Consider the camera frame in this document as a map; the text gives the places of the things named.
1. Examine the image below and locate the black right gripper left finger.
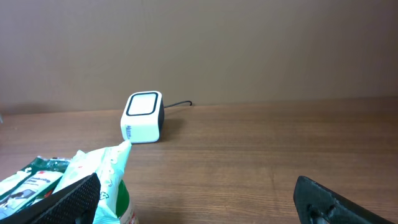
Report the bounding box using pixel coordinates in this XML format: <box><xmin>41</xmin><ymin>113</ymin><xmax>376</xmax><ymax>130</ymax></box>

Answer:
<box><xmin>1</xmin><ymin>173</ymin><xmax>101</xmax><ymax>224</ymax></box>

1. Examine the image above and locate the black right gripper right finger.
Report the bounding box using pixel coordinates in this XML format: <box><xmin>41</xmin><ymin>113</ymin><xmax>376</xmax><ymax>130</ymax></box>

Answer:
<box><xmin>294</xmin><ymin>175</ymin><xmax>393</xmax><ymax>224</ymax></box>

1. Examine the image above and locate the green lid jar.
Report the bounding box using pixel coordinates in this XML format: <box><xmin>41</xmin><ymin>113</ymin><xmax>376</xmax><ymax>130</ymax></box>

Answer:
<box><xmin>116</xmin><ymin>180</ymin><xmax>139</xmax><ymax>224</ymax></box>

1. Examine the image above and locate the mint green wipes pack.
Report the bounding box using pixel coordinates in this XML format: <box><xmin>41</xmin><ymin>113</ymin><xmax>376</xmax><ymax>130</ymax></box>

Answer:
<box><xmin>54</xmin><ymin>140</ymin><xmax>132</xmax><ymax>224</ymax></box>

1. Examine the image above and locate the green 3M gloves pack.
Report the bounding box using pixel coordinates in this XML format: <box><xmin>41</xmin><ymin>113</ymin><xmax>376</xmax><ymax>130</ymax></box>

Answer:
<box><xmin>1</xmin><ymin>156</ymin><xmax>71</xmax><ymax>220</ymax></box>

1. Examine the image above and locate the white barcode scanner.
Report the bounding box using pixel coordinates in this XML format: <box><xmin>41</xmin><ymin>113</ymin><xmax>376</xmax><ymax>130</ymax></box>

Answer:
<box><xmin>120</xmin><ymin>91</ymin><xmax>165</xmax><ymax>144</ymax></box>

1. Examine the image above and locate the black scanner cable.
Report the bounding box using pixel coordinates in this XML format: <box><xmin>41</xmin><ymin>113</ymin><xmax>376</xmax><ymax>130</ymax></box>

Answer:
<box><xmin>164</xmin><ymin>100</ymin><xmax>193</xmax><ymax>109</ymax></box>

